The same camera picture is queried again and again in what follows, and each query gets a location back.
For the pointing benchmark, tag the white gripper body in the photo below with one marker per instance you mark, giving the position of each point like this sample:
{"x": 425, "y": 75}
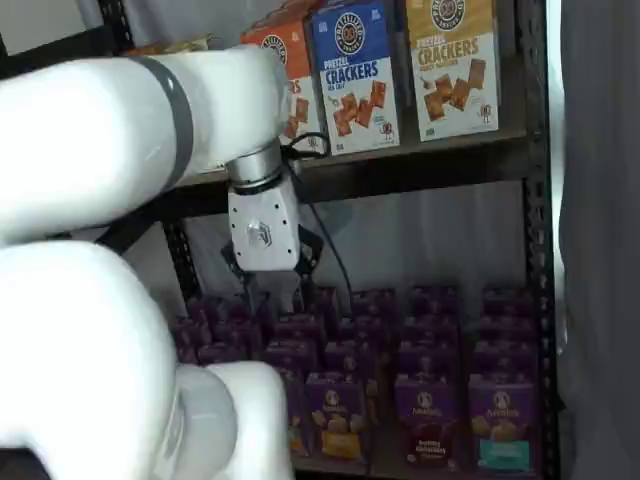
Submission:
{"x": 265, "y": 235}

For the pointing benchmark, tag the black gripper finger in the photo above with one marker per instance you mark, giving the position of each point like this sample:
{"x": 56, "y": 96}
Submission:
{"x": 310, "y": 255}
{"x": 249, "y": 292}

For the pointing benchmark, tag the purple box brown patch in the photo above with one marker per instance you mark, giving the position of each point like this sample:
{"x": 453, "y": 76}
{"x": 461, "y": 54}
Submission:
{"x": 434, "y": 300}
{"x": 430, "y": 327}
{"x": 425, "y": 425}
{"x": 427, "y": 360}

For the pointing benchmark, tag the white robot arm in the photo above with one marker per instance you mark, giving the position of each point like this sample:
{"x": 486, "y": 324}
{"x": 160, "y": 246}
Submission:
{"x": 100, "y": 125}

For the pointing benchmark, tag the purple snack box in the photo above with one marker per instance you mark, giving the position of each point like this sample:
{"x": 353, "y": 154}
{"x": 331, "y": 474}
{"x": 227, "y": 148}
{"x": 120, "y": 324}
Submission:
{"x": 225, "y": 307}
{"x": 301, "y": 415}
{"x": 300, "y": 327}
{"x": 222, "y": 352}
{"x": 190, "y": 335}
{"x": 324, "y": 300}
{"x": 237, "y": 331}
{"x": 290, "y": 355}

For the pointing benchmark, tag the purple box orange patch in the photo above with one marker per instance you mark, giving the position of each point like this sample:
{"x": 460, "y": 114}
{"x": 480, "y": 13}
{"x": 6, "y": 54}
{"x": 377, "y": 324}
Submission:
{"x": 350, "y": 357}
{"x": 335, "y": 425}
{"x": 372, "y": 302}
{"x": 362, "y": 330}

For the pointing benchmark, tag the orange pretzel crackers box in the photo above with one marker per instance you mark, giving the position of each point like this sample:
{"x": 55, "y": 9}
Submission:
{"x": 300, "y": 55}

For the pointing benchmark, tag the blue pretzel crackers box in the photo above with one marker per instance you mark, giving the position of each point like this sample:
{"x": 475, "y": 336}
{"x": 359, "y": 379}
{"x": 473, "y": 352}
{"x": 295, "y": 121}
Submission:
{"x": 357, "y": 75}

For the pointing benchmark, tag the purple box teal patch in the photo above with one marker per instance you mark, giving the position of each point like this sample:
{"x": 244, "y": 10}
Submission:
{"x": 507, "y": 327}
{"x": 505, "y": 360}
{"x": 502, "y": 425}
{"x": 507, "y": 300}

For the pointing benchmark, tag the white yellow snack box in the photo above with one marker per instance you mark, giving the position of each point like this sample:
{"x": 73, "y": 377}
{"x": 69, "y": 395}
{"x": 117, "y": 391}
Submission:
{"x": 195, "y": 42}
{"x": 150, "y": 50}

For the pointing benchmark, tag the yellow pretzel crackers box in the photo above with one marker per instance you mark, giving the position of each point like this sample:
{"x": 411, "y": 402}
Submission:
{"x": 452, "y": 75}

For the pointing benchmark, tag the black metal shelf rack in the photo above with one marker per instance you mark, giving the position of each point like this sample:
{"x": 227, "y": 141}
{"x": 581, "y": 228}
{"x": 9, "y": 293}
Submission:
{"x": 537, "y": 200}

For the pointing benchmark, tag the grey curtain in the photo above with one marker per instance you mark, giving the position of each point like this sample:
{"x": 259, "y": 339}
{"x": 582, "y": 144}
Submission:
{"x": 600, "y": 225}

